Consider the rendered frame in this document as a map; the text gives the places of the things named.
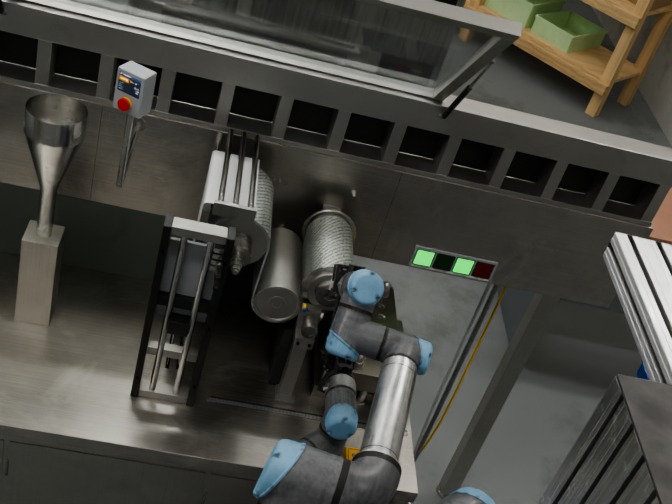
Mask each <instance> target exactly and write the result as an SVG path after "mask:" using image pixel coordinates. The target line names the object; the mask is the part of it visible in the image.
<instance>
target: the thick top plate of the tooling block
mask: <svg viewBox="0 0 672 504"><path fill-rule="evenodd" d="M371 321H372V322H375V323H378V324H380V325H383V326H386V327H389V328H392V329H395V330H398V325H397V315H396V306H395V297H394V288H393V287H390V293H389V297H387V298H384V297H382V298H381V299H380V300H379V301H378V302H377V303H376V305H375V308H374V311H373V314H372V318H371ZM382 364H383V363H382V362H380V361H377V360H374V359H371V358H368V357H365V356H364V364H363V368H362V369H361V370H355V369H353V370H352V374H353V375H354V378H355V383H356V390H360V391H365V392H371V393H375V391H376V387H377V383H378V379H379V375H380V371H381V367H382Z"/></svg>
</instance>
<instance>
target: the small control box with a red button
mask: <svg viewBox="0 0 672 504"><path fill-rule="evenodd" d="M156 76H157V73H156V72H154V71H152V70H150V69H148V68H146V67H144V66H142V65H140V64H138V63H135V62H133V61H129V62H127V63H125V64H123V65H121V66H119V67H118V72H117V78H116V85H115V92H114V99H113V107H115V108H117V109H119V110H121V111H123V112H125V113H127V114H129V115H131V116H133V117H135V118H138V119H139V118H141V117H142V116H144V115H146V114H147V113H149V112H150V111H151V106H152V100H153V94H154V88H155V82H156Z"/></svg>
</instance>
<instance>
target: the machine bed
mask: <svg viewBox="0 0 672 504"><path fill-rule="evenodd" d="M19 261H20V256H19V255H14V254H9V253H4V252H0V436H4V437H10V438H17V439H23V440H29V441H35V442H41V443H47V444H53V445H60V446H66V447H72V448H78V449H84V450H90V451H96V452H103V453H109V454H115V455H121V456H127V457H133V458H140V459H146V460H152V461H158V462H164V463H170V464H176V465H183V466H189V467H195V468H201V469H207V470H213V471H219V472H226V473H232V474H238V475H244V476H250V477H256V478H259V477H260V475H261V473H262V471H263V468H264V466H265V464H266V462H267V460H268V458H269V456H270V454H271V453H272V451H273V449H274V447H275V445H276V444H277V443H278V442H279V441H280V440H282V439H289V440H292V441H298V440H299V439H301V438H303V437H305V436H306V435H308V434H310V433H312V432H314V431H316V430H317V429H318V427H319V424H320V422H321V421H317V420H312V419H306V418H300V417H295V416H289V415H283V414H277V413H272V412H266V411H260V410H255V409H249V408H243V407H237V406H232V405H226V404H220V403H215V402H209V401H207V396H208V395H211V396H216V397H222V398H228V399H233V400H239V401H245V402H251V403H256V404H262V405H268V406H273V407H279V408H285V409H290V410H296V411H302V412H307V413H313V414H319V415H323V414H324V411H325V398H321V397H316V396H311V350H308V349H307V351H306V354H305V357H304V360H303V363H302V365H301V368H300V371H299V374H298V377H297V380H296V383H295V386H294V404H293V406H290V405H285V404H279V403H275V402H274V401H275V386H276V385H272V384H268V376H269V359H270V342H271V324H272V322H268V321H265V320H263V319H262V318H260V317H259V316H258V315H257V314H256V313H255V312H254V311H253V309H252V306H251V301H250V300H245V299H240V298H235V297H229V296H224V295H221V299H220V302H219V306H218V310H217V314H216V318H215V322H214V326H213V330H212V334H211V338H210V342H209V346H208V350H207V354H206V358H205V361H204V365H203V369H202V373H201V377H200V381H199V385H198V389H197V393H196V397H195V401H194V405H193V407H191V406H186V404H184V403H178V402H172V401H166V400H161V399H155V398H149V397H143V396H137V397H133V396H130V394H131V389H132V384H133V378H134V373H135V368H136V363H137V358H138V353H139V348H140V343H141V338H142V333H143V328H144V322H145V317H146V312H147V307H148V302H149V297H150V292H151V287H152V282H153V281H147V280H142V279H137V278H132V277H127V276H122V275H117V274H112V273H106V272H101V271H96V270H91V269H86V268H81V267H76V266H71V265H65V264H61V270H60V279H59V287H58V295H57V303H56V307H55V310H54V313H53V316H52V319H51V322H50V325H49V326H43V325H37V324H32V323H26V322H21V321H16V320H14V317H15V306H16V295H17V284H18V272H19ZM405 430H407V434H408V436H404V438H403V442H402V447H401V452H400V456H399V461H398V462H399V463H400V465H401V468H402V473H401V477H400V482H399V486H398V488H397V490H396V492H395V494H394V496H393V498H392V499H391V500H398V501H404V502H410V503H414V501H415V499H416V497H417V495H418V488H417V479H416V470H415V461H414V452H413V443H412V433H411V424H410V415H409V414H408V419H407V424H406V428H405Z"/></svg>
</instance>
